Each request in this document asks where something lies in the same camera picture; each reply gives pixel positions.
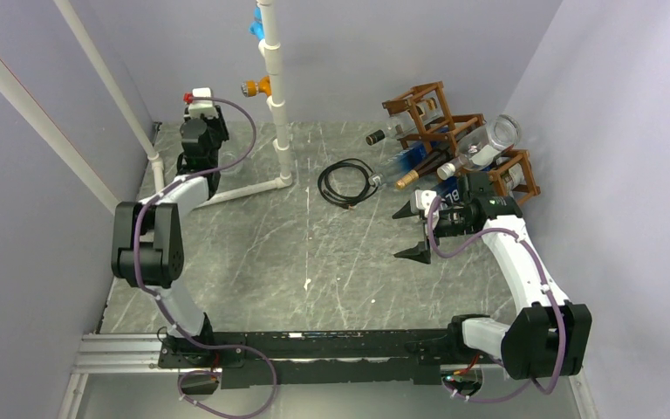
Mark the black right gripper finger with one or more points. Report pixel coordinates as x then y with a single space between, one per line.
420 253
407 210

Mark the brown bottle gold foil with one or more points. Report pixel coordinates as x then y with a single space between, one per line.
434 159

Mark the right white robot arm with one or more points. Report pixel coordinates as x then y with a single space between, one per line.
549 335

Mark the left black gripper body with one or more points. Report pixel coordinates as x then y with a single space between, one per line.
218 130

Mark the clear bottle white cap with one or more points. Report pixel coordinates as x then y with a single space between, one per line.
482 146

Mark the brown wooden wine rack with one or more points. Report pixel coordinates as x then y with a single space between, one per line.
437 142

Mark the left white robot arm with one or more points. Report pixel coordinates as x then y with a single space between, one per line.
147 247

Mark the rear blue square bottle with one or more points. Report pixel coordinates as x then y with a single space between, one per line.
391 170

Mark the clear bottle green label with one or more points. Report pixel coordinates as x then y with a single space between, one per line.
226 160

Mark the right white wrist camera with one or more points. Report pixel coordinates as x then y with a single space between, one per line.
422 200

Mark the front blue Blue Dash bottle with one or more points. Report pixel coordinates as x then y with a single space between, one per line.
448 190

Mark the white PVC pipe frame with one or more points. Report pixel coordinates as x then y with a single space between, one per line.
274 87

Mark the green wine bottle silver foil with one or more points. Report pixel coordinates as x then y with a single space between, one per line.
508 180

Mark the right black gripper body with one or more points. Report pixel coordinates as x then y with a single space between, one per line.
451 223

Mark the orange pipe-mounted fitting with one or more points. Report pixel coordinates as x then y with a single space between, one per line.
252 88

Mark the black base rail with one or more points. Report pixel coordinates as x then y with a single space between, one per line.
237 360

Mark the blue pipe-mounted fitting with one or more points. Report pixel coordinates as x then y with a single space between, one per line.
256 27

